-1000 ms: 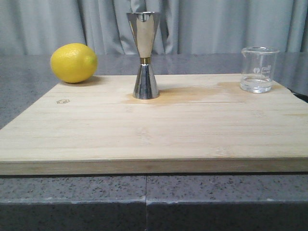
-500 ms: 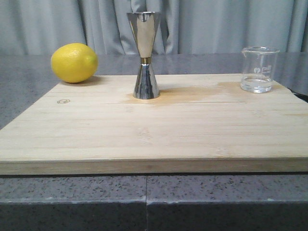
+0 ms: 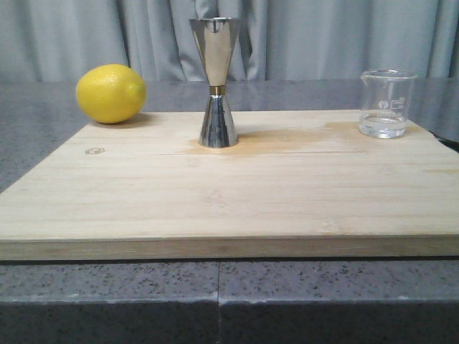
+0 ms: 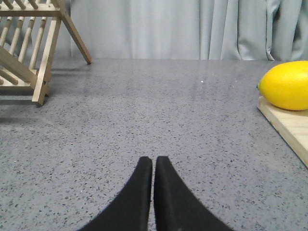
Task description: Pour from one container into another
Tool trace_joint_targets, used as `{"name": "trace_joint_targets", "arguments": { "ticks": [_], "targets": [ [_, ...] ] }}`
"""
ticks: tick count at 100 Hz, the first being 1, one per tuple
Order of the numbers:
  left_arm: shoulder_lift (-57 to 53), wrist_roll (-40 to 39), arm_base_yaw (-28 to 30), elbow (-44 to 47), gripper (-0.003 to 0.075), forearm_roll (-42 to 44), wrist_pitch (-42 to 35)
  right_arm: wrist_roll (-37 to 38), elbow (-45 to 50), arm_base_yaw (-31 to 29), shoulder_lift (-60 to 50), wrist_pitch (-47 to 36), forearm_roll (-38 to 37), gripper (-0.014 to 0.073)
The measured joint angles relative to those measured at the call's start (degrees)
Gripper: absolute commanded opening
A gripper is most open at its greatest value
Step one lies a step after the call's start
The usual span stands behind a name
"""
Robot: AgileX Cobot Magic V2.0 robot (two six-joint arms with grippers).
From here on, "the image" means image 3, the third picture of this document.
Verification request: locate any clear glass beaker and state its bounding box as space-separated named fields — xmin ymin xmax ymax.
xmin=359 ymin=69 xmax=417 ymax=139

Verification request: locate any silver double jigger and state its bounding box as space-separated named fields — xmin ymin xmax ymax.
xmin=189 ymin=17 xmax=240 ymax=148

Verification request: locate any grey curtain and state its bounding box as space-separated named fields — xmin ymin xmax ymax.
xmin=1 ymin=1 xmax=458 ymax=82

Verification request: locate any wooden cutting board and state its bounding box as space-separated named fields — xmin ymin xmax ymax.
xmin=1 ymin=110 xmax=458 ymax=260

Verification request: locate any yellow lemon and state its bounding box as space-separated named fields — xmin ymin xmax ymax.
xmin=75 ymin=64 xmax=147 ymax=124

